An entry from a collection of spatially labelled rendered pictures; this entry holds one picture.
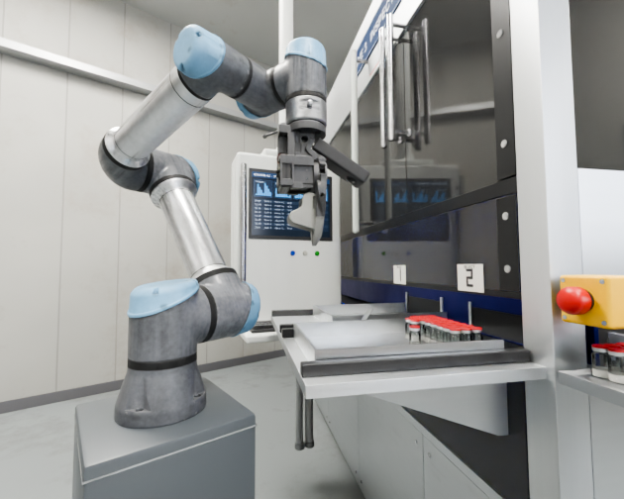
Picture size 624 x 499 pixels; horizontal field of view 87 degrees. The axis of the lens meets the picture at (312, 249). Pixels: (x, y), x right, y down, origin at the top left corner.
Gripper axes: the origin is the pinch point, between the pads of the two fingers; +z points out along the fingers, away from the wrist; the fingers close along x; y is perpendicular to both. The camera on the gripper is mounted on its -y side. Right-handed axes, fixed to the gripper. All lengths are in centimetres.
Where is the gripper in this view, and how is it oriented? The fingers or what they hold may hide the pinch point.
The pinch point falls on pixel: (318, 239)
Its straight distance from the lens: 58.6
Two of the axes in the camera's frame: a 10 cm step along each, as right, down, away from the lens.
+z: 0.1, 10.0, -0.6
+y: -9.8, -0.1, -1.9
